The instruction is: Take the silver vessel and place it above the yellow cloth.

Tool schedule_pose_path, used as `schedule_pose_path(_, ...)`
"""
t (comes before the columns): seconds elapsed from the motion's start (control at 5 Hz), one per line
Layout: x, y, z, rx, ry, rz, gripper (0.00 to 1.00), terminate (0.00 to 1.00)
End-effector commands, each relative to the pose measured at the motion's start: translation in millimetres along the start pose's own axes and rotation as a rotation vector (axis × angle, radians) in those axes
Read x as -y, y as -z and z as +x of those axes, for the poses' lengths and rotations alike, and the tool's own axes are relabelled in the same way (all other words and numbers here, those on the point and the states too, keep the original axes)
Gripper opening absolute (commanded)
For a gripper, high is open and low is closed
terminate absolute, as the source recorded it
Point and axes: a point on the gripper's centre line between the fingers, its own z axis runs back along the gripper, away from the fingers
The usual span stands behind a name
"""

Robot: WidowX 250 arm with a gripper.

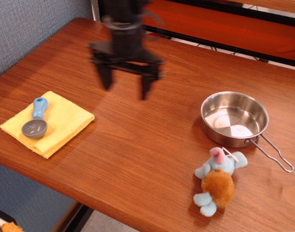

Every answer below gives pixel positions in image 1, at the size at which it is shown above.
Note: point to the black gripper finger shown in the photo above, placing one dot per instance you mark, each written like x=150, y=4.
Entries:
x=146, y=82
x=105, y=74

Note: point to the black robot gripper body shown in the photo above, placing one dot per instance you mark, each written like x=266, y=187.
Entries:
x=125, y=51

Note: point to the silver pot with wire handle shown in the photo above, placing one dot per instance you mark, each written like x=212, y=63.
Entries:
x=234, y=119

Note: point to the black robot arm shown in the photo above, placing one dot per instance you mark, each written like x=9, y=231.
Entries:
x=125, y=11

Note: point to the yellow folded towel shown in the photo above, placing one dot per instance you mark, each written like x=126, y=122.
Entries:
x=65, y=120

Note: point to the blue scoop with grey bowl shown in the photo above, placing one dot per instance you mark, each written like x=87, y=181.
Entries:
x=37, y=127

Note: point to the blue and orange plush toy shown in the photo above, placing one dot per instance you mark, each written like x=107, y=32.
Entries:
x=216, y=180

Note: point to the orange panel with black frame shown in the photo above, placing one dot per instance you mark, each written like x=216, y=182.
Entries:
x=223, y=24

